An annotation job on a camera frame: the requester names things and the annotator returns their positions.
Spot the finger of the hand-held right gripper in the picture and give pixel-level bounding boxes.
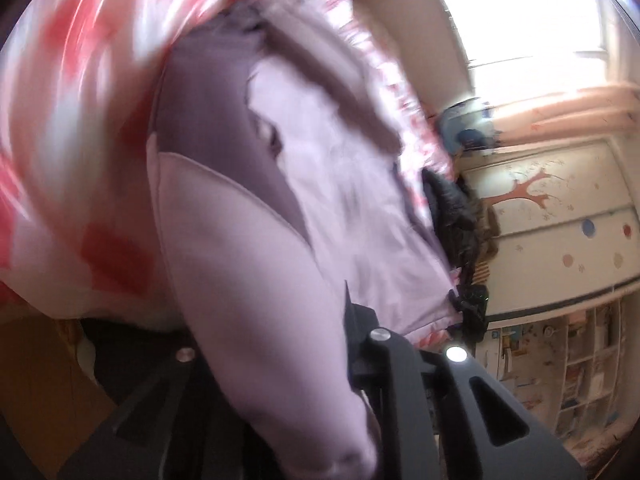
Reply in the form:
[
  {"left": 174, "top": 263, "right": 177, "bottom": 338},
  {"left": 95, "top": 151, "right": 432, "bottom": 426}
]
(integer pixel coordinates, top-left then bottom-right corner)
[{"left": 447, "top": 284, "right": 490, "bottom": 346}]

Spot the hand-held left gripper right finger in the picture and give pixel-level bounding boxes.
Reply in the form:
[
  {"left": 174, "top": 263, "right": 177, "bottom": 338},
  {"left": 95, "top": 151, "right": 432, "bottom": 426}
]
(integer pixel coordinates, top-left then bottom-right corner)
[{"left": 344, "top": 280, "right": 586, "bottom": 480}]

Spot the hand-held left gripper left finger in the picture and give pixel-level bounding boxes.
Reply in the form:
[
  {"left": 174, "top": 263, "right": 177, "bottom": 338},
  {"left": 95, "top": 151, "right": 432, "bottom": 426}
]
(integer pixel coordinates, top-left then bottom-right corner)
[{"left": 57, "top": 345, "right": 261, "bottom": 480}]

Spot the purple jacket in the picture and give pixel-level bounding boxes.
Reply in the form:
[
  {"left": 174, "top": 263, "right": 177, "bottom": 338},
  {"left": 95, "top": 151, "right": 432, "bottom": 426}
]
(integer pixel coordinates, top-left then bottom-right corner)
[{"left": 145, "top": 0, "right": 466, "bottom": 478}]

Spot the brown cloth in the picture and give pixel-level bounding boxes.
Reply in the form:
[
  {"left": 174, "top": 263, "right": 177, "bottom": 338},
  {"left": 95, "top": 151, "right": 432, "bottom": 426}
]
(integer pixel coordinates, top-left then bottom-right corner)
[{"left": 470, "top": 200, "right": 502, "bottom": 281}]

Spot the black down jacket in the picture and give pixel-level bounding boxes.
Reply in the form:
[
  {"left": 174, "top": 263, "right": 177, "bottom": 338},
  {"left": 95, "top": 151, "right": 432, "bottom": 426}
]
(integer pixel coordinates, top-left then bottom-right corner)
[{"left": 420, "top": 167, "right": 488, "bottom": 273}]

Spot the wardrobe with tree painting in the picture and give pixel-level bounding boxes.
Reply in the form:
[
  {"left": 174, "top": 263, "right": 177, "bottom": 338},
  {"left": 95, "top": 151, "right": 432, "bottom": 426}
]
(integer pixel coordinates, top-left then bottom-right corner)
[{"left": 460, "top": 137, "right": 640, "bottom": 318}]

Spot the white bookshelf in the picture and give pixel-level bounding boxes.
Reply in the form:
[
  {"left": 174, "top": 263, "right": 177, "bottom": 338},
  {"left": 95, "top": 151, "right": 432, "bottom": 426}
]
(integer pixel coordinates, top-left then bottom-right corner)
[{"left": 480, "top": 295, "right": 640, "bottom": 461}]

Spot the blue patterned curtain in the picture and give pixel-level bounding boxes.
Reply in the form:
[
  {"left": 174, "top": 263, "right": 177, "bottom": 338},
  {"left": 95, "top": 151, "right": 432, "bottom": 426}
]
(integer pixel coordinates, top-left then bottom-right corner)
[{"left": 435, "top": 85, "right": 640, "bottom": 156}]

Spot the window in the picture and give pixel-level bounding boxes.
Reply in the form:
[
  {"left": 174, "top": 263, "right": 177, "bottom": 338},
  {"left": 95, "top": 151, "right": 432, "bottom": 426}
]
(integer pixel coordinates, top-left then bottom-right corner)
[{"left": 432, "top": 0, "right": 621, "bottom": 106}]

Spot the bed with pink checkered cover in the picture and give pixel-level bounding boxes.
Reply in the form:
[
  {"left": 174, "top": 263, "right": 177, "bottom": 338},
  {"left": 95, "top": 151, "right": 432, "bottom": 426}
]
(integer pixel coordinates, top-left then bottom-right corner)
[{"left": 0, "top": 0, "right": 458, "bottom": 351}]

